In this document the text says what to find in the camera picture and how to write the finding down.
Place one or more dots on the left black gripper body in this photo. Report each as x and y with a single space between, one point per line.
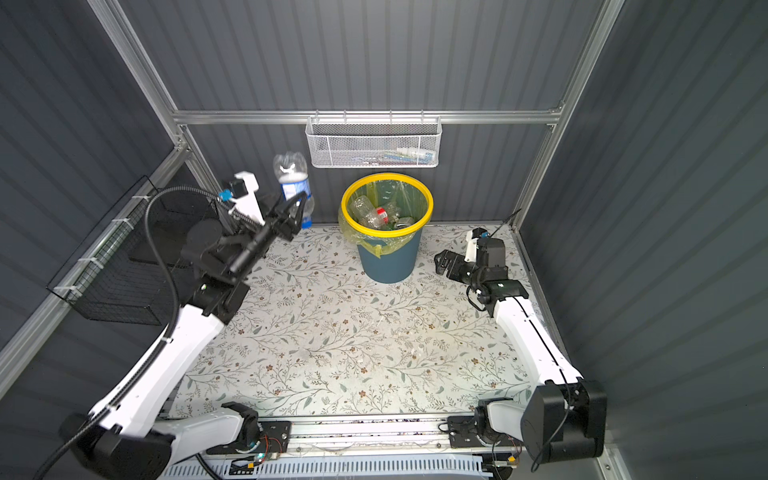
283 230

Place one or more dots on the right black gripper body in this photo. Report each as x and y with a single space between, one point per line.
461 270

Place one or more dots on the clear bottle blue label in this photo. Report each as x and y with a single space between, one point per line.
292 173

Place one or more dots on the clear bottle pink label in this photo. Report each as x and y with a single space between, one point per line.
384 218

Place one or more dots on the clear bottle white cap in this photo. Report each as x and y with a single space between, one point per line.
363 211

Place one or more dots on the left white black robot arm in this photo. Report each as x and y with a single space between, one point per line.
221 262

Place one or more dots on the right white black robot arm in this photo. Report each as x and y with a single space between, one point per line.
565 417

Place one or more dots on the teal bin with yellow rim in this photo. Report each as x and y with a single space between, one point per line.
394 268

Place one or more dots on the yellow plastic bin liner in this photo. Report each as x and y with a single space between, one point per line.
411 196

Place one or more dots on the items in white basket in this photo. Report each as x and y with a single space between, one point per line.
403 157

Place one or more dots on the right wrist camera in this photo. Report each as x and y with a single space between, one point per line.
484 250

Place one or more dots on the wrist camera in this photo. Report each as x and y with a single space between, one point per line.
484 250
241 192

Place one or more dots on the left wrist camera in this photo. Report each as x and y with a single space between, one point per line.
241 192

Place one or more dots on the white wire wall basket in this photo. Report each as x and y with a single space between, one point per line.
333 145

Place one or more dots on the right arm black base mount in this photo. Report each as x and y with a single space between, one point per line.
464 432

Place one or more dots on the aluminium rail at front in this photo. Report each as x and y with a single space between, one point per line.
366 429

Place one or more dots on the black wire wall basket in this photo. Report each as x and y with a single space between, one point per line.
114 275

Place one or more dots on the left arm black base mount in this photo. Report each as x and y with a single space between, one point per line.
262 438

